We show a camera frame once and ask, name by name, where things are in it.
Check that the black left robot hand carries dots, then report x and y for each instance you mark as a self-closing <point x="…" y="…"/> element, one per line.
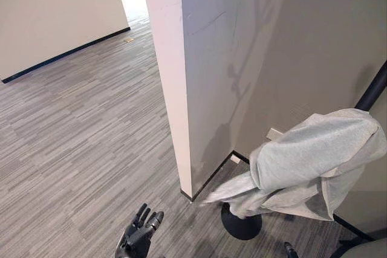
<point x="137" y="237"/>

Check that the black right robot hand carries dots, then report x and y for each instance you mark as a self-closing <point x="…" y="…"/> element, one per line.
<point x="289" y="249"/>

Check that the light grey hooded sweatshirt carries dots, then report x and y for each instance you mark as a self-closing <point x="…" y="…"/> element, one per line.
<point x="305" y="167"/>

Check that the black coat rack stand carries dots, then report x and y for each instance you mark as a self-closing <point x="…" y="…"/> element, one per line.
<point x="242" y="224"/>

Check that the grey sofa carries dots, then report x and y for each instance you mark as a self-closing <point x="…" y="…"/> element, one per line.
<point x="364" y="247"/>

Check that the brass floor outlet cover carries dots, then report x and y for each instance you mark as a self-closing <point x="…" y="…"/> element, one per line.
<point x="129" y="40"/>

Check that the small white wall outlet plate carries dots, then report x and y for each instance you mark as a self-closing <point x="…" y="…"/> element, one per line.
<point x="235" y="159"/>

